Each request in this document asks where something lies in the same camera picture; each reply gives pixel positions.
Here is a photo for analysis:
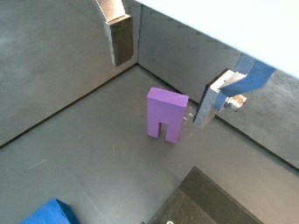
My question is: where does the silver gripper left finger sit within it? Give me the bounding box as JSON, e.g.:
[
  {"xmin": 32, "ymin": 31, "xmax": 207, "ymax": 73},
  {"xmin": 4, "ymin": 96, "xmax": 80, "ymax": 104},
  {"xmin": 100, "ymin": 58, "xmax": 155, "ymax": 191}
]
[{"xmin": 95, "ymin": 0, "xmax": 133, "ymax": 67}]

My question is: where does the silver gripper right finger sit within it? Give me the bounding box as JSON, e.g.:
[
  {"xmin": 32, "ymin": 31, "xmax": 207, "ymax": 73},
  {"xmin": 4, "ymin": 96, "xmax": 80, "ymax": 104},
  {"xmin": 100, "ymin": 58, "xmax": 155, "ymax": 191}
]
[{"xmin": 193, "ymin": 54, "xmax": 276, "ymax": 128}]

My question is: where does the purple double-square peg object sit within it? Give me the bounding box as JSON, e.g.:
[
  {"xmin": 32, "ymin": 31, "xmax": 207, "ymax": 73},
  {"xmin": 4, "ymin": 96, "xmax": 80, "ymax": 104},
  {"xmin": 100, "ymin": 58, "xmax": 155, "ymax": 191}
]
[{"xmin": 147, "ymin": 87, "xmax": 189, "ymax": 144}]

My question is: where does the blue foam shape-sorter board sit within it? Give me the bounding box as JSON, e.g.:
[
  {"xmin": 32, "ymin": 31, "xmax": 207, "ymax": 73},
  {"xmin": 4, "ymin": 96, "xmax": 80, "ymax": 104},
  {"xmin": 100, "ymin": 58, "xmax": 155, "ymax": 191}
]
[{"xmin": 20, "ymin": 198, "xmax": 80, "ymax": 224}]

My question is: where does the black plastic stand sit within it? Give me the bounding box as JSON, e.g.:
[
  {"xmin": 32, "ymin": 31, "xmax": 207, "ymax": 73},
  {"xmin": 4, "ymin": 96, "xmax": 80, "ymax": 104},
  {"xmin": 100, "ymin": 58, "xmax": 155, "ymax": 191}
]
[{"xmin": 140, "ymin": 166, "xmax": 264, "ymax": 224}]

